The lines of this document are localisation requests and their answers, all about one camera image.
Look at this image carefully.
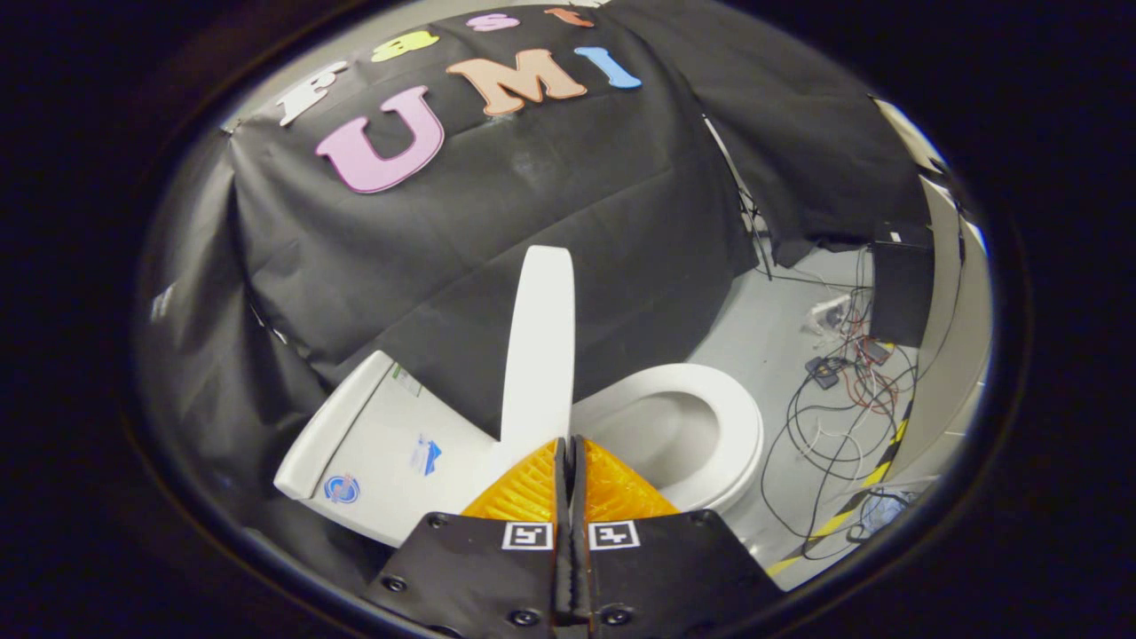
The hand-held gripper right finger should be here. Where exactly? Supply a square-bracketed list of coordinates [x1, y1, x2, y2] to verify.
[568, 435, 787, 639]

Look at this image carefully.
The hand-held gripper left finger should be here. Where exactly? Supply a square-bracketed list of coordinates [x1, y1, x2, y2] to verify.
[364, 437, 569, 639]

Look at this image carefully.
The white toilet lid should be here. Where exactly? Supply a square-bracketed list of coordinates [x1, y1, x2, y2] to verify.
[499, 246, 577, 464]

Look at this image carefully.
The white toilet bowl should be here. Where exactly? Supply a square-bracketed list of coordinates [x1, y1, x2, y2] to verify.
[590, 390, 716, 489]

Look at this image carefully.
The yellow black striped floor tape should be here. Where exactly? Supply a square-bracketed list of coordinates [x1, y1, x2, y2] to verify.
[765, 398, 915, 578]

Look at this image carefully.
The black backdrop cloth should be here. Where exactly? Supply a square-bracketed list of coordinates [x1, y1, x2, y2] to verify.
[138, 0, 933, 573]

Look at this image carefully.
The black equipment box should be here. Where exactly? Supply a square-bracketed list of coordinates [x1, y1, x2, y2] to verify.
[868, 224, 935, 349]

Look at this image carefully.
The tangle of floor cables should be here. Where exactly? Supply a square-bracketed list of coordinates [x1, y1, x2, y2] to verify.
[761, 247, 922, 562]

